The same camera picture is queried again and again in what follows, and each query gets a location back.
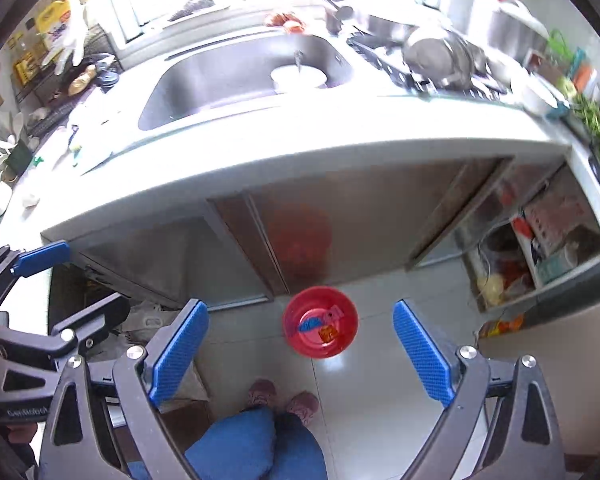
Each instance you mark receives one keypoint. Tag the pink printed box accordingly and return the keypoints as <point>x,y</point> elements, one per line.
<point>555,215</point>

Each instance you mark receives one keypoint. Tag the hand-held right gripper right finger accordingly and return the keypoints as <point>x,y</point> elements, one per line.
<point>422,355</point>

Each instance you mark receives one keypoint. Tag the person's leg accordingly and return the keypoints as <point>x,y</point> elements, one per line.
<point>230,445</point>
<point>300,452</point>

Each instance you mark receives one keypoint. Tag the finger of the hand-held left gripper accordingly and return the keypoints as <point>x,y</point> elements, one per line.
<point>97,317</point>
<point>42,256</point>

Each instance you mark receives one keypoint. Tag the white rubber glove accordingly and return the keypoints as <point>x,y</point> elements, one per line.
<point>75,30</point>

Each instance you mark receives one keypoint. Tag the dark steel wool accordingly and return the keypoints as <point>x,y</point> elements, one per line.
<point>190,10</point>

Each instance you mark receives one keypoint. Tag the person's left shoe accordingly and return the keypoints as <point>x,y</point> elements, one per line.
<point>262,392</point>

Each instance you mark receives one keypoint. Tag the steel rice cooker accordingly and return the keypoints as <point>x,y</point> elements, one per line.
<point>505,25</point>

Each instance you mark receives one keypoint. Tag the person's left hand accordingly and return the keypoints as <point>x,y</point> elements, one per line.
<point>19,436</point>

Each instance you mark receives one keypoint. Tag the green plastic basket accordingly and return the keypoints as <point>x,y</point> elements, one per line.
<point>560,42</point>

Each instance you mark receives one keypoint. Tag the dark round lump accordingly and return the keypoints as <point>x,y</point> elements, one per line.
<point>105,72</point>

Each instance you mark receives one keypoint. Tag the orange packet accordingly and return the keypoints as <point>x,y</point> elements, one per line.
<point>502,327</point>

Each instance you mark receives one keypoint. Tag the green leafy vegetables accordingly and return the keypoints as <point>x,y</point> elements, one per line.
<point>592,120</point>

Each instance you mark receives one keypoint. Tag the teal box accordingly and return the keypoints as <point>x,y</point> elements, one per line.
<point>555,265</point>

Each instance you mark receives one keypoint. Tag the black dish rack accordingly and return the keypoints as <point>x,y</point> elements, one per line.
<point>380,60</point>

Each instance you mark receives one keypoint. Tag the person's right leg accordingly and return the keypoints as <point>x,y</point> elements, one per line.
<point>300,452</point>

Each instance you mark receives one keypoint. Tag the white bowl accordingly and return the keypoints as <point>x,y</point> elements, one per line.
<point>537,97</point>
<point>502,70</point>
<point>300,79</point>

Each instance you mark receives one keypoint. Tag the stainless steel sink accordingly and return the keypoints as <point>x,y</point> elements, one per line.
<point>220,80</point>

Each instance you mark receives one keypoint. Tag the white rice paddle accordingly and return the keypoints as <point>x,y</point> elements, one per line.
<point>2,142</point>

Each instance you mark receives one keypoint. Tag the person's right shoe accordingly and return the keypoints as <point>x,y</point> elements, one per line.
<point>304,405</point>

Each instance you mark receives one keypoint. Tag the yellow detergent bottle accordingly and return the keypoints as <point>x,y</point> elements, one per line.
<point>55,20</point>

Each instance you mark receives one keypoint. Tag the orange cutting boards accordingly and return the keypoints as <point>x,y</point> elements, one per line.
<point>585,75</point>

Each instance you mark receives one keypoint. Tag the orange wrapper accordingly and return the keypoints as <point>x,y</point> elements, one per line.
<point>326,334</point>

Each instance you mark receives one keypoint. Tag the white plastic sheet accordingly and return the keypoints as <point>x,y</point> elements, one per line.
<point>90,130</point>

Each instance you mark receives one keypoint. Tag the steel steamer pot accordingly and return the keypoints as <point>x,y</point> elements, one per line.
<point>385,27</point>

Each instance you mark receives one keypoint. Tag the yellow round bag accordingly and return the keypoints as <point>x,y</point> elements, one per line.
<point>492,287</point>

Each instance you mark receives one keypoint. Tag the red plastic bin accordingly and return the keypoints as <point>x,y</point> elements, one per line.
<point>345,330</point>

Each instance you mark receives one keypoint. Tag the person's shoe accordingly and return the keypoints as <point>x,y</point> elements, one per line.
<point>304,405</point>
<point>262,392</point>

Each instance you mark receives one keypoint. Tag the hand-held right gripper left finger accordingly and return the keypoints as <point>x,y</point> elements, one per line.
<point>177,350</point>

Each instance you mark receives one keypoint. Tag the person's left leg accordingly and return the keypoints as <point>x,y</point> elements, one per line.
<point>230,445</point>

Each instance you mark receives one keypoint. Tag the steel mixing bowl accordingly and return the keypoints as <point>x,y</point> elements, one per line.
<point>440,55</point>

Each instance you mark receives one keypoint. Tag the frosted cabinet door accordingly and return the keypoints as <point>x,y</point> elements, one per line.
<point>455,210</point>
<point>130,255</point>
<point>370,210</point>

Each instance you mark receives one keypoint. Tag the oil bottle yellow label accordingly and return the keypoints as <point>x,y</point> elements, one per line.
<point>25,65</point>

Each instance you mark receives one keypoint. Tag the orange rag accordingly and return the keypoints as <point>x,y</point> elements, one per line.
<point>285,21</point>

